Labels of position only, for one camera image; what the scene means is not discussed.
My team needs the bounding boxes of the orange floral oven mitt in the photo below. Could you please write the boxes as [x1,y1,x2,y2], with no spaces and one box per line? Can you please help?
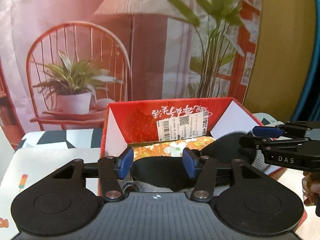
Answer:
[133,136,215,161]

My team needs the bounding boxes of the person's right hand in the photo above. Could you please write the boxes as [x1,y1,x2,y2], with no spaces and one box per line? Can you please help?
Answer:
[302,171,319,206]

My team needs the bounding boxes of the red strawberry cardboard box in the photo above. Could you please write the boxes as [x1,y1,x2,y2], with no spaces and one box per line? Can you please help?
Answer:
[100,96,288,178]

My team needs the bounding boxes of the printed room scene backdrop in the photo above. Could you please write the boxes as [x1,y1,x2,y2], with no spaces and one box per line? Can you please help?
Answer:
[1,0,262,148]

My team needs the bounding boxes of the blue curtain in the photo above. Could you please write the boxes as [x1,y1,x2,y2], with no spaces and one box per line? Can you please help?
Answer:
[292,0,319,121]

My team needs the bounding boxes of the black fabric strap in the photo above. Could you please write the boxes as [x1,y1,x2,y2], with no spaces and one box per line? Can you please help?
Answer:
[130,132,258,193]

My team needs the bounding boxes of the cartoon bear tablecloth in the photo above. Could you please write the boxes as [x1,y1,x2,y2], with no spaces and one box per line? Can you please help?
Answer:
[0,112,320,240]

